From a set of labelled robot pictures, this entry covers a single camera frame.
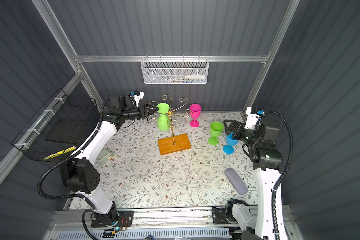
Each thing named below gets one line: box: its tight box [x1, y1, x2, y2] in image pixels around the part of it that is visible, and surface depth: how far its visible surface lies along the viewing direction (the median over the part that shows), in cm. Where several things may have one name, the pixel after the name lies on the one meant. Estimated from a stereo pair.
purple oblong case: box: [224, 167, 248, 195], surface depth 84 cm
